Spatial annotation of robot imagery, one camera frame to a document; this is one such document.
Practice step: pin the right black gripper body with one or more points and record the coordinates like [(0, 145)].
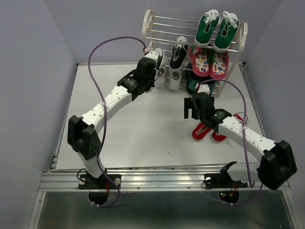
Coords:
[(199, 116)]

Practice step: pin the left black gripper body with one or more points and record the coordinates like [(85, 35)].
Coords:
[(150, 80)]

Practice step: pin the white sneaker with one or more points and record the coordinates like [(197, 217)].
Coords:
[(161, 78), (175, 80)]

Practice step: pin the black canvas sneaker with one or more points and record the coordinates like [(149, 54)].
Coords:
[(180, 49), (161, 63)]

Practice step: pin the red canvas sneaker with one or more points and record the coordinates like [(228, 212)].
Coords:
[(200, 132), (239, 117)]

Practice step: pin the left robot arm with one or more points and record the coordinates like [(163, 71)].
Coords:
[(83, 131)]

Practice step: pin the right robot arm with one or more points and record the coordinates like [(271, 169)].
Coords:
[(275, 160)]

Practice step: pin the right dark green shoe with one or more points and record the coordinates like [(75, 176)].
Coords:
[(211, 83)]

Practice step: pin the dark green shoe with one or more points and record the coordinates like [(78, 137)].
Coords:
[(191, 79), (211, 83)]

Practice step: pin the left dark green shoe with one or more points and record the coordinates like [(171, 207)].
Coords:
[(191, 79)]

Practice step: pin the cream metal shoe shelf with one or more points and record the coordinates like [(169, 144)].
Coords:
[(162, 32)]

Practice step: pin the left pink patterned slipper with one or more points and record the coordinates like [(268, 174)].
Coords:
[(200, 60)]

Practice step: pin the pink patterned slipper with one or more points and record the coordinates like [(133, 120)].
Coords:
[(219, 65), (200, 60)]

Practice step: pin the right pink patterned slipper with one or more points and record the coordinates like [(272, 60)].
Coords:
[(219, 65)]

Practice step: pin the left green canvas sneaker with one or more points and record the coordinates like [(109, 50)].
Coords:
[(206, 26)]

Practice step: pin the green canvas sneaker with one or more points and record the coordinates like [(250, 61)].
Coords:
[(206, 26), (228, 28)]

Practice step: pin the right green canvas sneaker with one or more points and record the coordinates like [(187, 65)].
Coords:
[(228, 28)]

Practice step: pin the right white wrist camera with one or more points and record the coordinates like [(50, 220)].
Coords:
[(203, 88)]

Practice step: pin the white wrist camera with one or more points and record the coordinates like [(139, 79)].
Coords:
[(153, 55), (203, 88)]

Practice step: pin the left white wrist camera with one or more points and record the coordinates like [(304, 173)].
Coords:
[(153, 55)]

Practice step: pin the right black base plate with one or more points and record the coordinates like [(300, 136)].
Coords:
[(219, 180)]

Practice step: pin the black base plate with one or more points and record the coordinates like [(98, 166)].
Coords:
[(92, 183), (219, 180)]

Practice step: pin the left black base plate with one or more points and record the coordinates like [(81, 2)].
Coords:
[(92, 183)]

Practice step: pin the aluminium mounting rail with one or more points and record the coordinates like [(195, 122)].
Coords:
[(136, 180)]

